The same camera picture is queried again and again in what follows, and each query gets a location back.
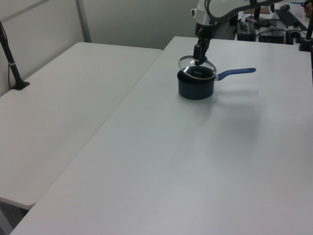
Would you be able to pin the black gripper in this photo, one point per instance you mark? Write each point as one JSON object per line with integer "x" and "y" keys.
{"x": 204, "y": 30}

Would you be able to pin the glass lid with blue knob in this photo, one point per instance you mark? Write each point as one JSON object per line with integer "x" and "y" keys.
{"x": 188, "y": 64}

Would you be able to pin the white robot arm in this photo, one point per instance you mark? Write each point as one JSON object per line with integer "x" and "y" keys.
{"x": 220, "y": 7}

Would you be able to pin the black box with green label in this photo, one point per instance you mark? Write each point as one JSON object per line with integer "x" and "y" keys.
{"x": 245, "y": 34}

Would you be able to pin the black monitor stand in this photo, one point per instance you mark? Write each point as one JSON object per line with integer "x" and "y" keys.
{"x": 256, "y": 17}

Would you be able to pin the black computer box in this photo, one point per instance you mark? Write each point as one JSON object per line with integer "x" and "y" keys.
{"x": 272, "y": 36}

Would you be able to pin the brown board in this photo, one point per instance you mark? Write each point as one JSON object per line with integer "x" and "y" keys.
{"x": 265, "y": 10}

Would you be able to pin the black computer mouse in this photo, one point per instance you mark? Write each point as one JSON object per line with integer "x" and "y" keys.
{"x": 284, "y": 7}

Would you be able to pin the black keyboard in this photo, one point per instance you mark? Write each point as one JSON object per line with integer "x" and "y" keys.
{"x": 289, "y": 17}

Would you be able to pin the white desk device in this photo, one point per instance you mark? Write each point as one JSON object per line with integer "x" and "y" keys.
{"x": 296, "y": 34}

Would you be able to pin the white side table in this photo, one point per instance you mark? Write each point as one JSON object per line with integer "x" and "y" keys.
{"x": 61, "y": 110}

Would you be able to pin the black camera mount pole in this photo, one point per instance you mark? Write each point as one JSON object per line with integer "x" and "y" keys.
{"x": 308, "y": 31}
{"x": 9, "y": 58}

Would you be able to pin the wide grey partition post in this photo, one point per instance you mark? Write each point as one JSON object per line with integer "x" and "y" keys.
{"x": 84, "y": 22}

